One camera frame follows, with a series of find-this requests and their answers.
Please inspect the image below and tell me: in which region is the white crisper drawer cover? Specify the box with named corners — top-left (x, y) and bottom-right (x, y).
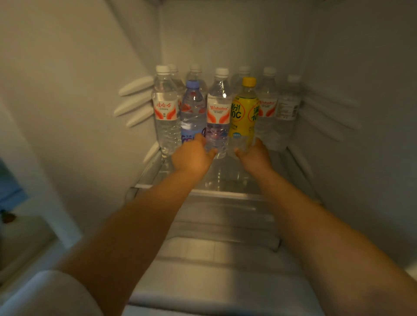
top-left (123, 237), bottom-right (326, 316)

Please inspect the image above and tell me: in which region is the glass refrigerator shelf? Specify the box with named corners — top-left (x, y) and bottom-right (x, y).
top-left (125, 148), bottom-right (323, 205)

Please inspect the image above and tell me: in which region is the white shirt sleeve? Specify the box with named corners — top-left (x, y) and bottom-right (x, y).
top-left (0, 270), bottom-right (105, 316)

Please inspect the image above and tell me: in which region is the white refrigerator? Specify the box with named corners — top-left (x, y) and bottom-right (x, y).
top-left (0, 0), bottom-right (417, 316)

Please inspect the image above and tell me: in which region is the clear lower refrigerator shelf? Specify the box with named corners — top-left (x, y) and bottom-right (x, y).
top-left (165, 195), bottom-right (281, 252)

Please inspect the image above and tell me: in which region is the person's left forearm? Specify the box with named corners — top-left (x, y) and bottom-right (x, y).
top-left (55, 169), bottom-right (205, 316)

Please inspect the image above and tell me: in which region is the yellow drink bottle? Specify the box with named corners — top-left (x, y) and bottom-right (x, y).
top-left (227, 77), bottom-right (259, 159)

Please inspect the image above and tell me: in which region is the person's right hand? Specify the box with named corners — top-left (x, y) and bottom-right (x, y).
top-left (235, 138), bottom-right (273, 178)

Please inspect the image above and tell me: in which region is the group of white cap bottles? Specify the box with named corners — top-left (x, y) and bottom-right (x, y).
top-left (151, 64), bottom-right (302, 160)

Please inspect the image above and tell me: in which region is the person's right forearm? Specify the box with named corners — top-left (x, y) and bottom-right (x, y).
top-left (257, 168), bottom-right (417, 316)

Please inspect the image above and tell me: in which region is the person's left hand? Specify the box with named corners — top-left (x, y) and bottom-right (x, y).
top-left (172, 133), bottom-right (218, 178)

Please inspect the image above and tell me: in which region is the blue cap water bottle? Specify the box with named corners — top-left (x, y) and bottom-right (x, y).
top-left (180, 80), bottom-right (207, 144)

